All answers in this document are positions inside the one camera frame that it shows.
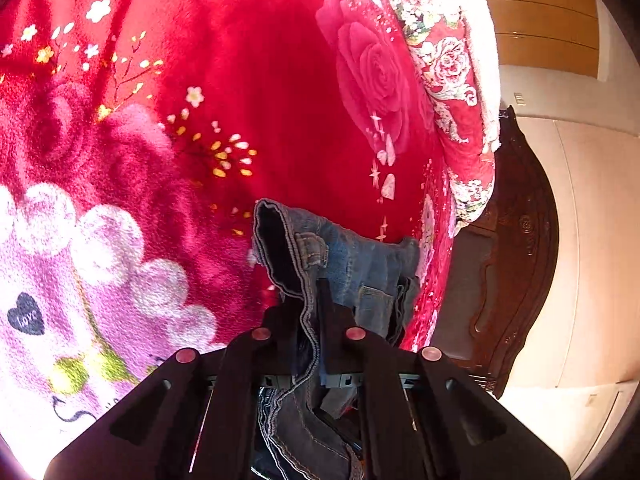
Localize dark carved wooden headboard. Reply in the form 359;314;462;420
430;105;560;400

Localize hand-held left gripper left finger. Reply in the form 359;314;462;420
44;304;307;480

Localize folded floral quilt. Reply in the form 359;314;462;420
325;0;501;237

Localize red rose print blanket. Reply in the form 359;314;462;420
0;0;457;467

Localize white fluffy blanket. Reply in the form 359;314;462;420
450;0;503;154

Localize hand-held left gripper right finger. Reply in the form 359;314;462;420
315;277;572;480

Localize blue denim pants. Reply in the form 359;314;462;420
250;199;422;480

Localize wooden wardrobe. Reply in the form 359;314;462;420
470;0;601;81

